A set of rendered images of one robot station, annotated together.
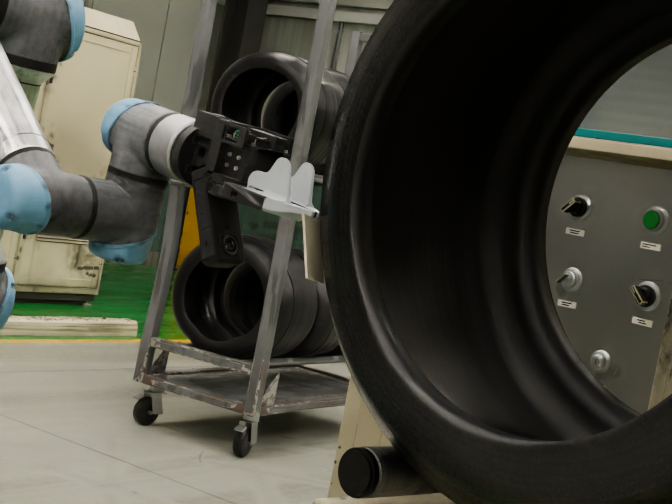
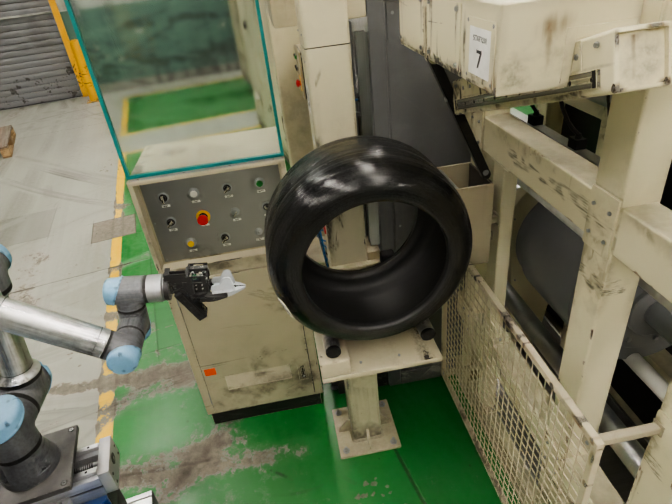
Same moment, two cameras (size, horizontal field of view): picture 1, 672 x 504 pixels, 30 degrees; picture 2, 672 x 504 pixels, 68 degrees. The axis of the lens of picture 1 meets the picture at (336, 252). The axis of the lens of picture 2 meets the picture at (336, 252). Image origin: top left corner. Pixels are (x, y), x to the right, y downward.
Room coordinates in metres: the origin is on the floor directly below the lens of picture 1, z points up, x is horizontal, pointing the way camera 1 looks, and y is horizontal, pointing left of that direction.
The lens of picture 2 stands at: (0.37, 0.72, 1.88)
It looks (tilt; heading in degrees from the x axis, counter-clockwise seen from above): 32 degrees down; 311
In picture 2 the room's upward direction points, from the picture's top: 7 degrees counter-clockwise
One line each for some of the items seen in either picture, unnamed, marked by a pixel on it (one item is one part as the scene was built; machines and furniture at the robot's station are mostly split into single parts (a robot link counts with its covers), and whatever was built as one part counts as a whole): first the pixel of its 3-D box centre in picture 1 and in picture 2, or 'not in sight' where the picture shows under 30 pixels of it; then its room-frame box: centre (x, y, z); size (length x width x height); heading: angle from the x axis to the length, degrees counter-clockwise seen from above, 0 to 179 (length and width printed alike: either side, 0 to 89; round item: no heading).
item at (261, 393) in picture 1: (306, 220); not in sight; (5.62, 0.16, 0.96); 1.36 x 0.71 x 1.92; 147
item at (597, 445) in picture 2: not in sight; (492, 395); (0.72, -0.35, 0.65); 0.90 x 0.02 x 0.70; 136
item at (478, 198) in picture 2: not in sight; (459, 215); (1.01, -0.70, 1.05); 0.20 x 0.15 x 0.30; 136
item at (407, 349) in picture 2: not in sight; (370, 331); (1.11, -0.28, 0.80); 0.37 x 0.36 x 0.02; 46
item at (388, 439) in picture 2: not in sight; (364, 425); (1.31, -0.44, 0.02); 0.27 x 0.27 x 0.04; 46
